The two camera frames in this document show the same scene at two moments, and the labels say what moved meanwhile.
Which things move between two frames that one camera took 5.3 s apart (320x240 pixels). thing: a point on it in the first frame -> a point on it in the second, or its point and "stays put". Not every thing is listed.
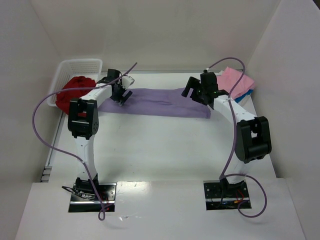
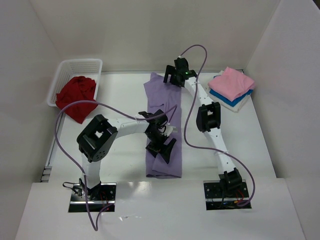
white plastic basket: x=87 y=68 stays put
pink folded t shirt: x=226 y=80 stays put
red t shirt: x=63 y=97 stays put
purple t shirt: x=168 y=102 -> x=166 y=96
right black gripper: x=196 y=90 -> x=172 y=78
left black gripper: x=120 y=94 -> x=155 y=146
